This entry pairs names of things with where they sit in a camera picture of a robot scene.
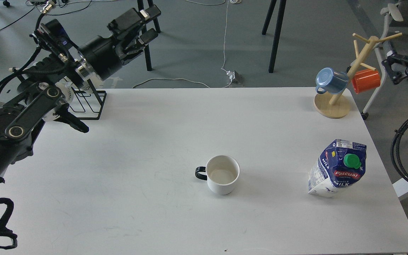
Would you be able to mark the orange plastic cup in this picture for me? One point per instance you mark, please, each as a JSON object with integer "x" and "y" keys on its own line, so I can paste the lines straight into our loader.
{"x": 366, "y": 80}

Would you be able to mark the grey office chair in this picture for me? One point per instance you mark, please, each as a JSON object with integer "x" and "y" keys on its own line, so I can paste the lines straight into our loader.
{"x": 392, "y": 12}

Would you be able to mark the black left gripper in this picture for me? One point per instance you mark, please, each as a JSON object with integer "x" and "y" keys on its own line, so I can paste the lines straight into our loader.
{"x": 102, "y": 53}

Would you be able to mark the wooden mug tree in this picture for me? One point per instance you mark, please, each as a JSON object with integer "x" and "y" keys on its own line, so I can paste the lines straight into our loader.
{"x": 336, "y": 105}

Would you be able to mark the white power plug adapter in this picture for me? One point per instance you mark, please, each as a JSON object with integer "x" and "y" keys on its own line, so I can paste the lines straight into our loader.
{"x": 234, "y": 78}

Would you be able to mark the black table legs right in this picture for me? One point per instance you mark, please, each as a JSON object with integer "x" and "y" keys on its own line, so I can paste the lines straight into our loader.
{"x": 278, "y": 29}

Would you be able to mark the blue white milk carton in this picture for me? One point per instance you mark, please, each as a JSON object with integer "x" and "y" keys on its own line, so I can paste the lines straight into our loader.
{"x": 340, "y": 165}

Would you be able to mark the blue plastic cup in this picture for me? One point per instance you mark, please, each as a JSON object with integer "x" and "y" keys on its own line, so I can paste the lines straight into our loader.
{"x": 333, "y": 82}

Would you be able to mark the black table legs left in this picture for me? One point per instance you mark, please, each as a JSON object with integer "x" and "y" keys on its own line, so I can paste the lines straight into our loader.
{"x": 147, "y": 54}

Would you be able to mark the white mug black handle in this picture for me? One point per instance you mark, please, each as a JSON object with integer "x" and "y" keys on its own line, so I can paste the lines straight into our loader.
{"x": 221, "y": 174}

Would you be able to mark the black wire mug rack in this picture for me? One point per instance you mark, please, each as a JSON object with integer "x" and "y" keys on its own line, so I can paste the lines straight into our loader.
{"x": 87, "y": 103}

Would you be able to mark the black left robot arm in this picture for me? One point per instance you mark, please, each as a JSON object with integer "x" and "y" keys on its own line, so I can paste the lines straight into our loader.
{"x": 55, "y": 53}

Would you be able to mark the black table legs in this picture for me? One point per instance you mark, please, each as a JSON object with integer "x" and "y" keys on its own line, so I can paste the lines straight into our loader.
{"x": 278, "y": 29}
{"x": 147, "y": 54}

